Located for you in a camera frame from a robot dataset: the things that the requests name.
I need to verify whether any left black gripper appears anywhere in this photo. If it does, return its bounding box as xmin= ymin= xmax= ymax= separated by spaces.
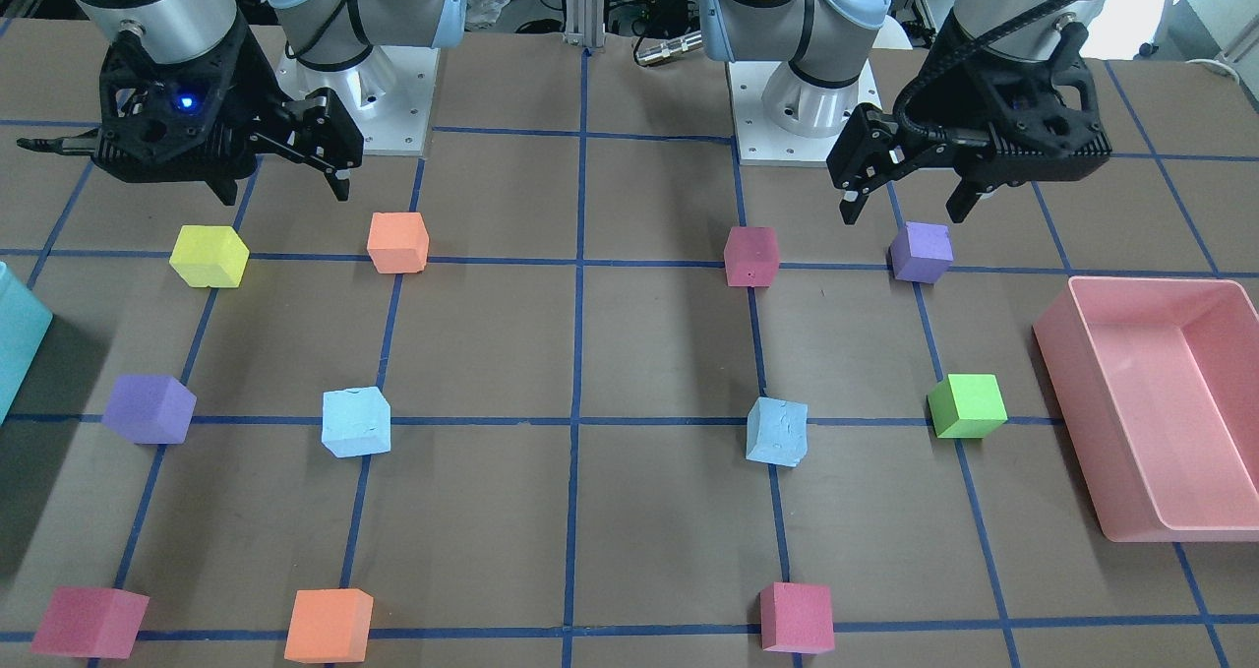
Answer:
xmin=826 ymin=21 xmax=1113 ymax=224

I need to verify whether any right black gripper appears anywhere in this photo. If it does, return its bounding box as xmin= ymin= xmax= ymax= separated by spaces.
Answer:
xmin=18 ymin=21 xmax=365 ymax=208

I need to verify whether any light blue block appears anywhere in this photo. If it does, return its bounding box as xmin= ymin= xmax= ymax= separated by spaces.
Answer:
xmin=321 ymin=387 xmax=392 ymax=458
xmin=744 ymin=398 xmax=810 ymax=469

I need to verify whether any left arm white baseplate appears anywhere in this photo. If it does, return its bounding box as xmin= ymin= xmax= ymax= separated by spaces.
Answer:
xmin=726 ymin=60 xmax=881 ymax=167

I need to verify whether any right arm white baseplate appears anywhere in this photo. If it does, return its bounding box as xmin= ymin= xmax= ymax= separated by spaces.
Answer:
xmin=277 ymin=47 xmax=442 ymax=157

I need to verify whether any purple foam block far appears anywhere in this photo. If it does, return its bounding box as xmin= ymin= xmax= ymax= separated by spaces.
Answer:
xmin=889 ymin=221 xmax=954 ymax=286

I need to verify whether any purple foam block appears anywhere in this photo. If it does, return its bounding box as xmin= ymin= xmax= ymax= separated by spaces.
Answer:
xmin=889 ymin=221 xmax=954 ymax=286
xmin=99 ymin=374 xmax=196 ymax=445

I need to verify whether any yellow foam block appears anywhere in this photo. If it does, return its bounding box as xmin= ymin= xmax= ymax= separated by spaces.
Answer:
xmin=169 ymin=224 xmax=249 ymax=288

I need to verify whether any orange foam block far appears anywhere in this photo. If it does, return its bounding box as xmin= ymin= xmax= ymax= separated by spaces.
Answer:
xmin=366 ymin=213 xmax=429 ymax=274

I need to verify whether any orange foam block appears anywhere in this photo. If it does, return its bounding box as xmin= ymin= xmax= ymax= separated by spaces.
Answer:
xmin=366 ymin=213 xmax=429 ymax=274
xmin=283 ymin=587 xmax=374 ymax=664

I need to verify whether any maroon foam block far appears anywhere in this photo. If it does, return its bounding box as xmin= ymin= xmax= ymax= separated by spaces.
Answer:
xmin=723 ymin=226 xmax=781 ymax=288

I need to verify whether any maroon foam block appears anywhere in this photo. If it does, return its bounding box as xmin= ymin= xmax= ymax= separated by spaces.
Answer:
xmin=758 ymin=581 xmax=836 ymax=655
xmin=723 ymin=226 xmax=781 ymax=288

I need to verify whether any green foam block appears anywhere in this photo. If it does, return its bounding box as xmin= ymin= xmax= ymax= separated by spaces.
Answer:
xmin=927 ymin=374 xmax=1010 ymax=439

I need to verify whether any silver metal cylinder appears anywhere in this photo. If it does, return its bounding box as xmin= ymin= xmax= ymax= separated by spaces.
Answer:
xmin=633 ymin=30 xmax=704 ymax=68

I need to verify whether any purple foam block near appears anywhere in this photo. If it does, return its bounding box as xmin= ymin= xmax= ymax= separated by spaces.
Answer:
xmin=99 ymin=374 xmax=196 ymax=445

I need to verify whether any cyan plastic bin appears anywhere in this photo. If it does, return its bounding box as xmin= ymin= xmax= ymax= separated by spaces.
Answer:
xmin=1 ymin=262 xmax=53 ymax=423

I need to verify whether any black power adapter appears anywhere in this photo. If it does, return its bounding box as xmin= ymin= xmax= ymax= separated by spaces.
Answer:
xmin=641 ymin=0 xmax=689 ymax=36

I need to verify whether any pink plastic bin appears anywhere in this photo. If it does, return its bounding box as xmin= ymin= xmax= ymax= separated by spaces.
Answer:
xmin=1034 ymin=276 xmax=1258 ymax=542

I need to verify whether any maroon foam block near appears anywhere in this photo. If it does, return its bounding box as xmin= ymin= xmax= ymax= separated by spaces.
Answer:
xmin=758 ymin=581 xmax=836 ymax=655

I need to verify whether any orange foam block near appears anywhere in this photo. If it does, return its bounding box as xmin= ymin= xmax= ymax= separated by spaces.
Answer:
xmin=283 ymin=587 xmax=374 ymax=664

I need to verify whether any maroon foam block corner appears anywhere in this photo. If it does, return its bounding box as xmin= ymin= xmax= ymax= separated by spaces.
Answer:
xmin=30 ymin=586 xmax=151 ymax=659

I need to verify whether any aluminium frame post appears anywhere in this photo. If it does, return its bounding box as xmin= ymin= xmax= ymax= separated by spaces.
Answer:
xmin=564 ymin=0 xmax=606 ymax=53

